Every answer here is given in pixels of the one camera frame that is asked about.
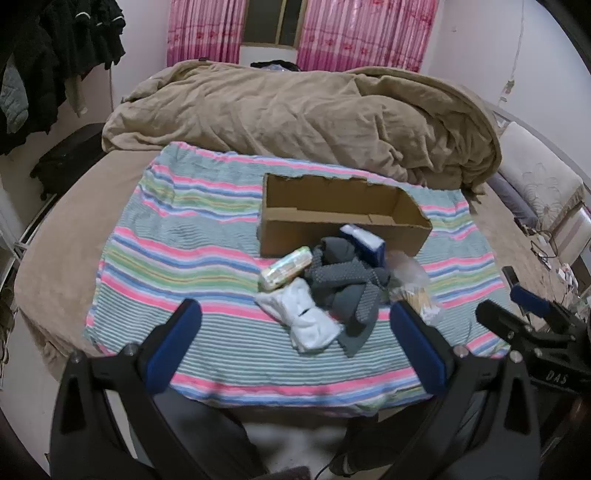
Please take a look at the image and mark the white bed headboard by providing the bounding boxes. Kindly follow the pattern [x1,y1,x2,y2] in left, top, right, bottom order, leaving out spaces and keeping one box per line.
[485,102,591,185]

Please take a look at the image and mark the brown cardboard box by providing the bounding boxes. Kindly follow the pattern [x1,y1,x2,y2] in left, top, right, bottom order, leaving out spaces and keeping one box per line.
[259,173,433,258]

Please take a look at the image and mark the pile of black clothes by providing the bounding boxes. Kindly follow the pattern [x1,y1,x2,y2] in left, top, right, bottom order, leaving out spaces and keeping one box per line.
[0,0,126,155]

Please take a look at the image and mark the beige duvet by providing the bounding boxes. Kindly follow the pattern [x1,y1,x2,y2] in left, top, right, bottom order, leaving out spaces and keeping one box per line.
[102,59,503,195]

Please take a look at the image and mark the grey quilted garment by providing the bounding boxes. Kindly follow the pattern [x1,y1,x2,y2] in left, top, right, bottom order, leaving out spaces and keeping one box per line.
[0,65,29,136]

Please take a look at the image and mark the beige bed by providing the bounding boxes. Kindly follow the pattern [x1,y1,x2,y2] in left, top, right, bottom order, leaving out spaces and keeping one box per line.
[14,148,591,384]

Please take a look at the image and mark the dark bag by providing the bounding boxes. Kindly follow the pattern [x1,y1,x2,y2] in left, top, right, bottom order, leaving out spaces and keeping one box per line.
[252,60,302,73]

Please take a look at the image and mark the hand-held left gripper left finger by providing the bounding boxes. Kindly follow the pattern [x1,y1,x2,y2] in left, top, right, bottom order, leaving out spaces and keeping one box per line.
[50,298,202,480]

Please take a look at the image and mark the blue tissue pack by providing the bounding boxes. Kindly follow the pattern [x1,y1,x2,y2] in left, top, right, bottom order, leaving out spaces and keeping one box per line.
[338,224,387,268]

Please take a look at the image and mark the white embroidered pillow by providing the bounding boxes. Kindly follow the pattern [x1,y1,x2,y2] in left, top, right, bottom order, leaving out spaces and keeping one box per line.
[501,121,586,232]

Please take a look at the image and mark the grey-blue pillow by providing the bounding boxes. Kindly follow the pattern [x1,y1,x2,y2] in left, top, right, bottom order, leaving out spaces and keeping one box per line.
[487,172,539,227]

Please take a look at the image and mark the white metal rack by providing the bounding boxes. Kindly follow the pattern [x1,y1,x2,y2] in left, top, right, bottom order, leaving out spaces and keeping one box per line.
[0,182,58,287]

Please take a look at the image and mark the grey dotted socks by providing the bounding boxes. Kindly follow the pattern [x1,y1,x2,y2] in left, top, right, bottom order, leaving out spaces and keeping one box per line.
[302,258,393,324]

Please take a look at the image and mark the wall wire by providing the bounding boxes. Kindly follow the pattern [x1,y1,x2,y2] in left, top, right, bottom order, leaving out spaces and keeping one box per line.
[499,18,525,104]

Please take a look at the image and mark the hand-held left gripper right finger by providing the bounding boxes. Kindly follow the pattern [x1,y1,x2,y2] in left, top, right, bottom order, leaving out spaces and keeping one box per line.
[390,301,541,480]

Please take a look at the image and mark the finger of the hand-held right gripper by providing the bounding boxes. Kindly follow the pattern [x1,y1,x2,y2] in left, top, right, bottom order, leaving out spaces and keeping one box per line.
[475,299,578,358]
[510,285,580,326]

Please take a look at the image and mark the pink curtain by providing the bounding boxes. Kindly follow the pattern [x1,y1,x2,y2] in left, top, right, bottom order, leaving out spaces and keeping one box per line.
[166,0,247,68]
[295,0,439,75]

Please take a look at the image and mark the black suitcase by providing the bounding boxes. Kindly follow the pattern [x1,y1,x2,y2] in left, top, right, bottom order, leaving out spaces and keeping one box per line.
[30,122,109,201]

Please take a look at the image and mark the striped blanket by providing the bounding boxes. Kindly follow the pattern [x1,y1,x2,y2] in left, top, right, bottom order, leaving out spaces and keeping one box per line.
[83,141,515,418]

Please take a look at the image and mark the window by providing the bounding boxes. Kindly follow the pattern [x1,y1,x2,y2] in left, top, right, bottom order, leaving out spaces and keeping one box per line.
[240,0,309,47]

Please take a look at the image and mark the clear cotton swab bag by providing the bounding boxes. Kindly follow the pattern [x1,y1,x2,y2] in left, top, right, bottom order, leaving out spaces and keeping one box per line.
[385,250,446,326]

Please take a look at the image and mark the white socks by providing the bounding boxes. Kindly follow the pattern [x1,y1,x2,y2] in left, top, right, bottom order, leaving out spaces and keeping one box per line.
[255,278,343,355]

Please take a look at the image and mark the person's dark trousers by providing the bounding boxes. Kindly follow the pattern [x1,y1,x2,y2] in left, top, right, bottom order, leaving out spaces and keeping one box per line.
[134,392,462,480]

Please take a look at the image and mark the yellow-green wipes pack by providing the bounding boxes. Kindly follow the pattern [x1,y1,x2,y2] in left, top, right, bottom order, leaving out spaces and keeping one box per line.
[259,246,314,291]

